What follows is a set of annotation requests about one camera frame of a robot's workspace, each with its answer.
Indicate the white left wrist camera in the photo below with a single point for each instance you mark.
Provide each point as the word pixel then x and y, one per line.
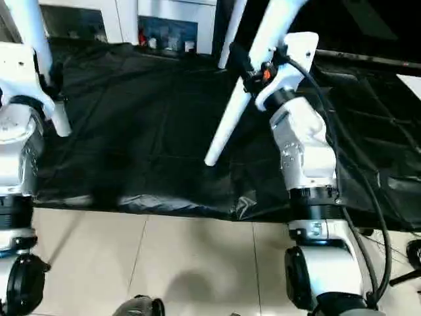
pixel 23 72

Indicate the black tripod leg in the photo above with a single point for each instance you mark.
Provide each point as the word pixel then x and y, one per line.
pixel 404 276

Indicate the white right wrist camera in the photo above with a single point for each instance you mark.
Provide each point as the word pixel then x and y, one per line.
pixel 289 66

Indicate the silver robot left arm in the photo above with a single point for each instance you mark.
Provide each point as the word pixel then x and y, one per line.
pixel 18 158

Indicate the white board corner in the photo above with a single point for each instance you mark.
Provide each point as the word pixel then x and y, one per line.
pixel 411 85

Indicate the black backdrop cloth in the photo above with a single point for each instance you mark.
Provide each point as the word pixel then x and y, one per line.
pixel 355 26

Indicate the white glass-door cabinet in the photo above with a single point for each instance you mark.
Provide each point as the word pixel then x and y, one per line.
pixel 131 23

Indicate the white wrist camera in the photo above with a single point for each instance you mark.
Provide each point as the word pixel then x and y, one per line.
pixel 23 72
pixel 289 66

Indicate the black work mat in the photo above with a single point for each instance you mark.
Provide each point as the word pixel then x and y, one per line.
pixel 145 118

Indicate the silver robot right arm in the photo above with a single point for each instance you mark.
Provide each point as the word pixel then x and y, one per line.
pixel 309 171

